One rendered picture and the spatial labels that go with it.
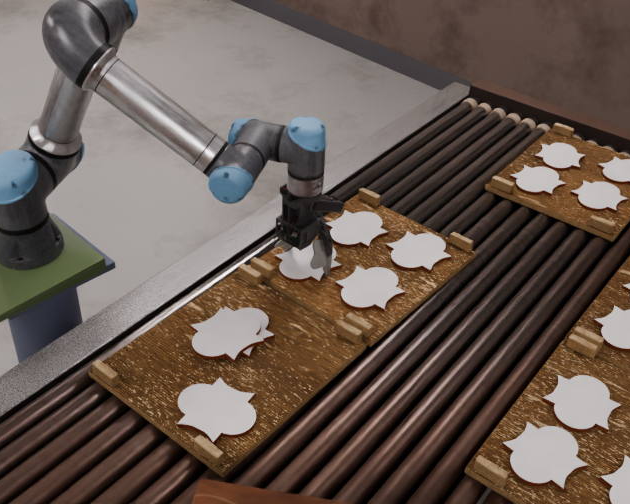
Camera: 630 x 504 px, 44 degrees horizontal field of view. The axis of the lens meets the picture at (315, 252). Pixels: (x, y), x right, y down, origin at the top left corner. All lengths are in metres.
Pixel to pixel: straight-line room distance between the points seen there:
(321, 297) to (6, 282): 0.69
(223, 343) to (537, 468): 0.61
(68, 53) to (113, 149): 2.60
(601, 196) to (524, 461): 0.92
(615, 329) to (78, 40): 1.19
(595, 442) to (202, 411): 0.70
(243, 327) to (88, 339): 0.31
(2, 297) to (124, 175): 2.11
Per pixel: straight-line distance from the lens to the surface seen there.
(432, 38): 4.73
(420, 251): 1.81
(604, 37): 4.17
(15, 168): 1.78
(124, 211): 3.61
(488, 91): 2.58
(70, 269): 1.84
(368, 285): 1.70
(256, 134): 1.55
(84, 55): 1.48
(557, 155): 2.29
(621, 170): 2.29
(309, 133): 1.52
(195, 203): 3.62
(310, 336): 1.58
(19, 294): 1.81
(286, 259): 1.75
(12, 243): 1.84
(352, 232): 1.85
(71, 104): 1.74
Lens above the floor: 2.03
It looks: 38 degrees down
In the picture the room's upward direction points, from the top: 3 degrees clockwise
